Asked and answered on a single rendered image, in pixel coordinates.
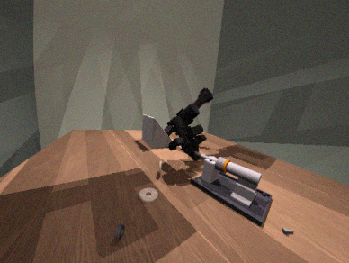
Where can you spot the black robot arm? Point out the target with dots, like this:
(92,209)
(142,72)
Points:
(187,115)

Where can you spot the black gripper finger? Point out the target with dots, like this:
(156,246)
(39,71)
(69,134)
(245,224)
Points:
(188,149)
(196,148)

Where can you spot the beige flat washer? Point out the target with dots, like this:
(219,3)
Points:
(148,198)

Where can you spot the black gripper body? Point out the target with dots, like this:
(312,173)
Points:
(181,141)

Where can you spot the grey metal shaft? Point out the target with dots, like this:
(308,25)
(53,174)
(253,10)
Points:
(200,155)

